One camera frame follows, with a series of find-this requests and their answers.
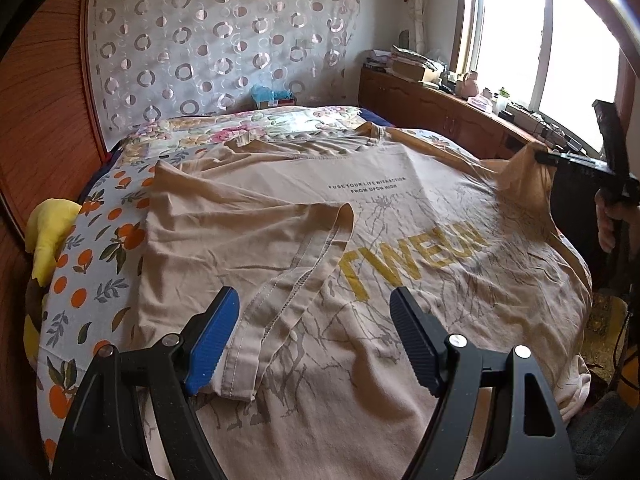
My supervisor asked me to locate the gold patterned cloth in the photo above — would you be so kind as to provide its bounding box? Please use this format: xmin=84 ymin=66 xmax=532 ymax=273
xmin=590 ymin=295 xmax=631 ymax=376

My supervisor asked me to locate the beige printed t-shirt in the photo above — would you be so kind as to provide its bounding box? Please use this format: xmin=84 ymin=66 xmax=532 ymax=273
xmin=136 ymin=122 xmax=593 ymax=480

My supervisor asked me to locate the pink figurine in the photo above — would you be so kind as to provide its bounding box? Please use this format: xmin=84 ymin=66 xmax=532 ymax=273
xmin=460 ymin=71 xmax=482 ymax=99

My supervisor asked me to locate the dark blue blanket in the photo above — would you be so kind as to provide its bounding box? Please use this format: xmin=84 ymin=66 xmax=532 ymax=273
xmin=357 ymin=106 xmax=398 ymax=128

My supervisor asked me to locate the pile of papers and boxes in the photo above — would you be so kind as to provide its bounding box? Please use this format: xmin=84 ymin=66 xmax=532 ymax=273
xmin=365 ymin=45 xmax=446 ymax=86

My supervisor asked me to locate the orange fruit print bedsheet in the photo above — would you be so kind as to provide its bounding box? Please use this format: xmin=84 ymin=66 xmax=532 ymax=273
xmin=37 ymin=160 xmax=161 ymax=466

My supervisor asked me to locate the person's right hand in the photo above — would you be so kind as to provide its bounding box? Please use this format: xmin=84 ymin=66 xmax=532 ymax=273
xmin=595 ymin=189 xmax=625 ymax=254

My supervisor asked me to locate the wooden low cabinet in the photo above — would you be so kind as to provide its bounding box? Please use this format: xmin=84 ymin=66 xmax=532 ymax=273
xmin=359 ymin=67 xmax=546 ymax=161

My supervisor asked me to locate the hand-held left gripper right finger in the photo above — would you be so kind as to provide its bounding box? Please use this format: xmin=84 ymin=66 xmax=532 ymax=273
xmin=389 ymin=286 xmax=576 ymax=480

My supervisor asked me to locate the circle pattern sheer curtain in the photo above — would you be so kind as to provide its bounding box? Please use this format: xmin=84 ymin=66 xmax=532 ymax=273
xmin=87 ymin=0 xmax=361 ymax=133

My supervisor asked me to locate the blue plastic bag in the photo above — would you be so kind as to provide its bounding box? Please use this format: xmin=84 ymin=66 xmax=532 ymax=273
xmin=249 ymin=84 xmax=296 ymax=108

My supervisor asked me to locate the window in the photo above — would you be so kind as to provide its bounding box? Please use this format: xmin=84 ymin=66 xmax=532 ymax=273
xmin=450 ymin=0 xmax=631 ymax=156

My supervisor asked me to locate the floral patchwork quilt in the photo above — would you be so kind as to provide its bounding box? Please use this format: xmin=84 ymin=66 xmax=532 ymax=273
xmin=112 ymin=105 xmax=381 ymax=166

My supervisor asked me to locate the patterned window curtain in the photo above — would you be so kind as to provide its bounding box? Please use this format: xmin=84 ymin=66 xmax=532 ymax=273
xmin=392 ymin=0 xmax=476 ymax=56

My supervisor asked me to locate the yellow cloth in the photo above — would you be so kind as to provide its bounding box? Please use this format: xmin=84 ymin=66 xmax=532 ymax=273
xmin=22 ymin=199 xmax=83 ymax=366

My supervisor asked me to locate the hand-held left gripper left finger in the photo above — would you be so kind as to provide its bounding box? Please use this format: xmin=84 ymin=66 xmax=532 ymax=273
xmin=50 ymin=286 xmax=242 ymax=480

